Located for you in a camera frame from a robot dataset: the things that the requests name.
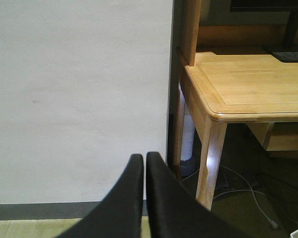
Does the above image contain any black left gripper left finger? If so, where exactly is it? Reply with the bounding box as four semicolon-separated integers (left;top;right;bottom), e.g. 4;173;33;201
58;154;144;238

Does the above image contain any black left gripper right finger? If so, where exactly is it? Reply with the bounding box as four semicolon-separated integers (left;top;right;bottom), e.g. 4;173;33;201
146;152;249;238

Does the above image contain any white cylinder behind desk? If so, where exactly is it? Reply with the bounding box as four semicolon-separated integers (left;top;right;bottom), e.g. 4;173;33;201
179;84;196;177

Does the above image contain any light wooden desk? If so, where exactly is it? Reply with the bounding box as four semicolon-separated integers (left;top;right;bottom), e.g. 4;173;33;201
172;0;298;209

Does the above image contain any white cable under desk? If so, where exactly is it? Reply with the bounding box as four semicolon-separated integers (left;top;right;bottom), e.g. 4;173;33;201
213;165;282;230

